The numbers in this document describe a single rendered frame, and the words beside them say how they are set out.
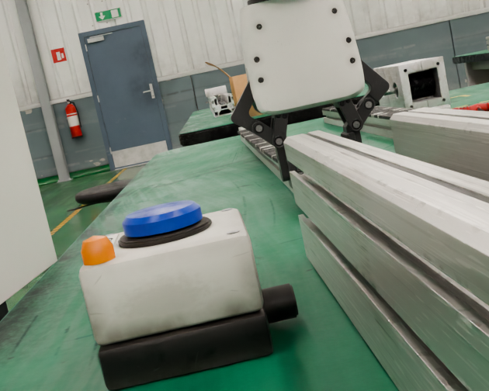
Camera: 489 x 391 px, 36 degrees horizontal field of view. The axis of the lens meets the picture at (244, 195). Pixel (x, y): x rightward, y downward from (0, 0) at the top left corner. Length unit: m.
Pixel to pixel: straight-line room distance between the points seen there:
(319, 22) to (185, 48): 10.83
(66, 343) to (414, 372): 0.25
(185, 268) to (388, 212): 0.13
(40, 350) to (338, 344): 0.18
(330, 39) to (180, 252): 0.37
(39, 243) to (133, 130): 10.82
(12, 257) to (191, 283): 0.31
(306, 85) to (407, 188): 0.44
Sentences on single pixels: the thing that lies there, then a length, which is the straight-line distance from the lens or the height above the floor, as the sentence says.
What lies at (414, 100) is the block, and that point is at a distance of 1.53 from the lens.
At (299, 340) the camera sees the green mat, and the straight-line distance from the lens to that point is 0.37.
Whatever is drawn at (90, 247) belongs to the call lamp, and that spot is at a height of 0.85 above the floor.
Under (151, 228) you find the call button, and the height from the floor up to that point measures 0.85.
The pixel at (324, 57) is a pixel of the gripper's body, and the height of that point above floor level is 0.91.
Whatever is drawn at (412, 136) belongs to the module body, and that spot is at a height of 0.85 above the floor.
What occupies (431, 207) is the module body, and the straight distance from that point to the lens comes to 0.20.
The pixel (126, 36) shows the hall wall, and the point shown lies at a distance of 11.50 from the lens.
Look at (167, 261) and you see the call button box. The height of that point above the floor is 0.83.
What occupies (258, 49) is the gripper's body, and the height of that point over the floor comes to 0.93.
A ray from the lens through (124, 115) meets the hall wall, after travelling 11.50.
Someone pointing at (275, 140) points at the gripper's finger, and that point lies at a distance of 0.67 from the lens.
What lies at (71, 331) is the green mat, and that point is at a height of 0.78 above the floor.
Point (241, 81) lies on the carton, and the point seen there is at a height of 0.91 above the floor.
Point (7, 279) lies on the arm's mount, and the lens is 0.62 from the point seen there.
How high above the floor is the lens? 0.91
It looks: 9 degrees down
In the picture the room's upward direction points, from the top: 12 degrees counter-clockwise
